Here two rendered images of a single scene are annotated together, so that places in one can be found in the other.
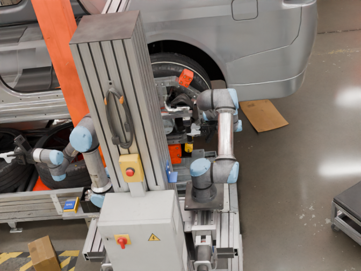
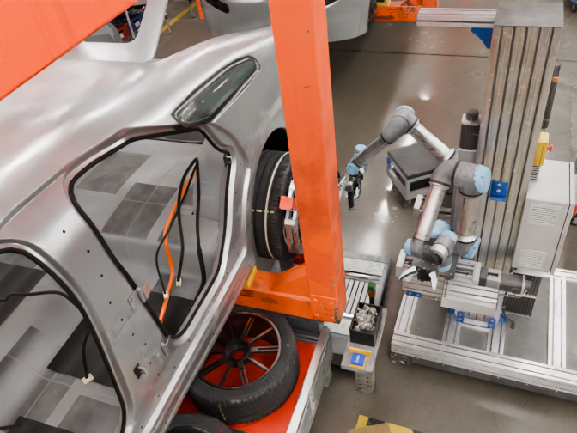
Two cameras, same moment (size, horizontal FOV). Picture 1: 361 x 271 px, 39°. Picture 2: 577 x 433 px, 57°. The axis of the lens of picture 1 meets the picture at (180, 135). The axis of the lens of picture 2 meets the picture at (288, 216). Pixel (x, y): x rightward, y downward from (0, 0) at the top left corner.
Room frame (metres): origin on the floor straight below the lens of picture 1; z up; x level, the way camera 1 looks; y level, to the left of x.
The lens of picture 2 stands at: (2.37, 2.48, 2.93)
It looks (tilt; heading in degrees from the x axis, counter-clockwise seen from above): 41 degrees down; 286
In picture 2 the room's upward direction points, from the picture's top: 9 degrees counter-clockwise
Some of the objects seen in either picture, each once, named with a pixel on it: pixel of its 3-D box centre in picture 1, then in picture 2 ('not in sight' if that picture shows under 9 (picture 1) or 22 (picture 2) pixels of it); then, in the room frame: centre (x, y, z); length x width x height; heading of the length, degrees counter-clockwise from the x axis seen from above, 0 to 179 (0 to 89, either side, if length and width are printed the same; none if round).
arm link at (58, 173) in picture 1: (58, 168); (439, 258); (2.20, 0.70, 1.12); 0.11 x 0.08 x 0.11; 155
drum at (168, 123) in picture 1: (164, 118); not in sight; (2.86, 0.09, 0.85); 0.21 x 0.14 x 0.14; 171
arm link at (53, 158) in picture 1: (51, 157); (445, 243); (2.18, 0.71, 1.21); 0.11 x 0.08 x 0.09; 65
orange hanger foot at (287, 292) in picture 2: not in sight; (270, 281); (3.09, 0.52, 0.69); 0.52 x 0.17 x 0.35; 171
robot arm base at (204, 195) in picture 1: (203, 187); (449, 192); (2.10, -0.07, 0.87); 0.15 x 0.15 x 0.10
